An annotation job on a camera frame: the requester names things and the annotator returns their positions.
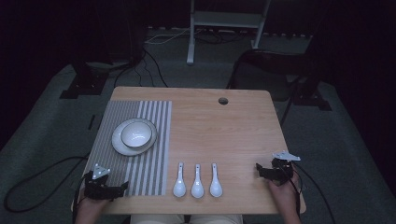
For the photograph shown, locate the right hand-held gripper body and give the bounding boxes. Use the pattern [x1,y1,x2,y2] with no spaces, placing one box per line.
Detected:
[266,150,302,186]

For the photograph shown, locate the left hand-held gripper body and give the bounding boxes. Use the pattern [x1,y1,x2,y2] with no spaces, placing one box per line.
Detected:
[82,163,114,201]

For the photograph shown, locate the person's left hand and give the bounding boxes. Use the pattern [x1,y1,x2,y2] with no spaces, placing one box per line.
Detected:
[76,185,110,216]

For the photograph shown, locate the person's right hand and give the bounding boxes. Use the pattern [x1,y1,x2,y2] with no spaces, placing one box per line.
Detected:
[267,167,302,207]

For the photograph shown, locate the grey striped placemat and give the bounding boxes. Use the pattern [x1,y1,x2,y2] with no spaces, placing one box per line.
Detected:
[84,100,173,197]

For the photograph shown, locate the white plate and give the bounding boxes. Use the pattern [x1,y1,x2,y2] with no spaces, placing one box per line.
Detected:
[111,118,159,157]

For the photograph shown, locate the white ceramic spoon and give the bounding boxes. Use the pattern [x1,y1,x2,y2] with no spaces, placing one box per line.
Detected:
[191,163,205,200]
[209,162,224,198]
[173,161,187,199]

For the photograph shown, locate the white bowl with dark rim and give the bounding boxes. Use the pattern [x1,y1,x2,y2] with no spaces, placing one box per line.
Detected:
[120,120,153,148]

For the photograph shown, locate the person's legs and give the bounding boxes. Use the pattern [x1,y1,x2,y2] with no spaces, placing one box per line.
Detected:
[130,214,245,224]

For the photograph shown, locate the black stand base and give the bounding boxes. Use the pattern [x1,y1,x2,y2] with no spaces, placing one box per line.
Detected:
[291,88,332,112]
[59,60,110,100]

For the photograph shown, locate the white metal stand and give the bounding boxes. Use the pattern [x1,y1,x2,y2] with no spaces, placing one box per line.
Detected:
[186,0,273,65]

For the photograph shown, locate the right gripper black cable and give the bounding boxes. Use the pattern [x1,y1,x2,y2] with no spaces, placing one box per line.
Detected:
[279,161,338,224]

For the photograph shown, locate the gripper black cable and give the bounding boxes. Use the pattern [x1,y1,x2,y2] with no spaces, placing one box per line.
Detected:
[3,154,92,224]
[279,161,338,224]

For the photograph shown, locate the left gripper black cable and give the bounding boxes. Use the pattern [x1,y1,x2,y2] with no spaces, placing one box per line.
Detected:
[3,154,92,224]

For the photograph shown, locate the black floor cable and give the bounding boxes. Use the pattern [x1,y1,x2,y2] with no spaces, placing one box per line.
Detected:
[113,48,170,89]

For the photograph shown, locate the white floor cable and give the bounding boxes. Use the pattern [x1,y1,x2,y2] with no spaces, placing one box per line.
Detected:
[144,27,205,45]

